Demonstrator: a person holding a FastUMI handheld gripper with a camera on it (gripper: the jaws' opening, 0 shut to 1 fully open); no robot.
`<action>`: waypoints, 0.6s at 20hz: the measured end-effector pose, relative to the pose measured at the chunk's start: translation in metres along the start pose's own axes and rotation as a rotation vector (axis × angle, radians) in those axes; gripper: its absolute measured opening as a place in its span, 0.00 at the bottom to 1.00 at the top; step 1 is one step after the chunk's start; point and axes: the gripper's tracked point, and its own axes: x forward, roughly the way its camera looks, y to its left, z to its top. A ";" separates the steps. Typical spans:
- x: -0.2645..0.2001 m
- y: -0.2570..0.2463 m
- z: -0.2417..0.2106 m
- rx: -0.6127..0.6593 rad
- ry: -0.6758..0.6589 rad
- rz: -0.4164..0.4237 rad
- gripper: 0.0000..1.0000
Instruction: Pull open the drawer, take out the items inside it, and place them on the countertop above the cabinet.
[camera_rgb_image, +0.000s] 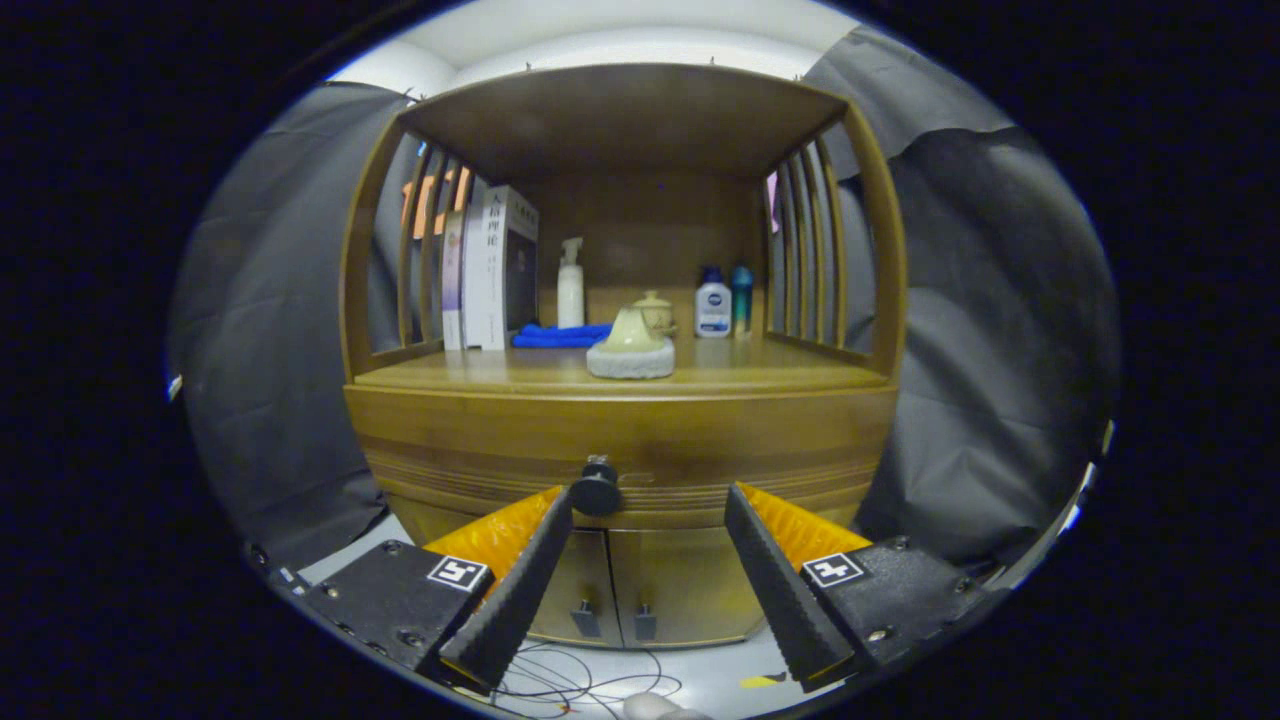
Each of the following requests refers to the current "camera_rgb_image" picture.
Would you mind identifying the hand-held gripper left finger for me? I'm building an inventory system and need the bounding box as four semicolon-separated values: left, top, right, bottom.
300;486;574;694

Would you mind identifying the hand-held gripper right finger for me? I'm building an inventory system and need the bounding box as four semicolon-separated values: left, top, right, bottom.
724;482;1001;694

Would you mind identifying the black drawer knob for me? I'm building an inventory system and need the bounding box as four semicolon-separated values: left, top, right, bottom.
569;455;623;518

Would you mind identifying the wooden drawer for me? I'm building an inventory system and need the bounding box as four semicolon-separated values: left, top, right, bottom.
345;385;899;531

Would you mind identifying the green brush with grey base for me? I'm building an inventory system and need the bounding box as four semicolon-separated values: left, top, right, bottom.
586;306;677;381

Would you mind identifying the wooden countertop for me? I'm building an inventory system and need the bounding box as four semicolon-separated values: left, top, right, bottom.
352;335;891;396

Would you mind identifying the wooden cabinet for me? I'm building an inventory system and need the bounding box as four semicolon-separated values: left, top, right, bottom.
338;62;909;651

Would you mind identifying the black equipment box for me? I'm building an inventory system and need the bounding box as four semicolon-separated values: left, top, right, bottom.
245;543;306;593

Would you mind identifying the blue folded cloth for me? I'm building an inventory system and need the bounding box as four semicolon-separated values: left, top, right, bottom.
512;322;613;349

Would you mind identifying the white lotion bottle blue cap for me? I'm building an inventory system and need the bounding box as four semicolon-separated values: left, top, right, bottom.
694;265;733;339

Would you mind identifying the white pump bottle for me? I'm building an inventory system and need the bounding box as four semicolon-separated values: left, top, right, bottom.
557;237;586;329

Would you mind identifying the beige lidded teacup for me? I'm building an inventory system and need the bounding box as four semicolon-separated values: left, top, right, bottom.
633;290;679;338

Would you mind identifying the thin pale purple book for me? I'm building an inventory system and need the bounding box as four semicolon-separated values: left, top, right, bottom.
441;208;468;351

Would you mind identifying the thick white book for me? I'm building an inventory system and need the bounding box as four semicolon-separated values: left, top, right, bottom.
462;185;540;351

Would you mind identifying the black backdrop cloth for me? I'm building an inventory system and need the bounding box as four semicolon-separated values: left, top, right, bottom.
170;25;1119;571

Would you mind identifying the black floor cable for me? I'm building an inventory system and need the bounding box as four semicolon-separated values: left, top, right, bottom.
495;645;686;716

